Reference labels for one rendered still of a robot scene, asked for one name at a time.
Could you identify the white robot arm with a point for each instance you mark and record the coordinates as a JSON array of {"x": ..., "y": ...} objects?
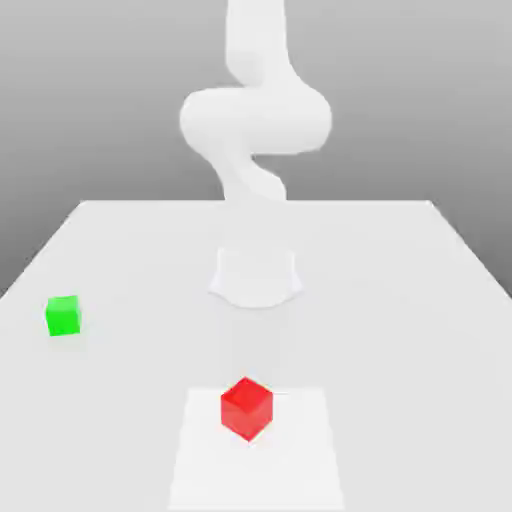
[{"x": 256, "y": 120}]

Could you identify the small red cube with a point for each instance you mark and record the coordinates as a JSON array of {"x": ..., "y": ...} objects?
[{"x": 246, "y": 408}]

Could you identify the small green cube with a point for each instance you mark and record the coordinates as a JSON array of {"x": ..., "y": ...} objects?
[{"x": 63, "y": 316}]

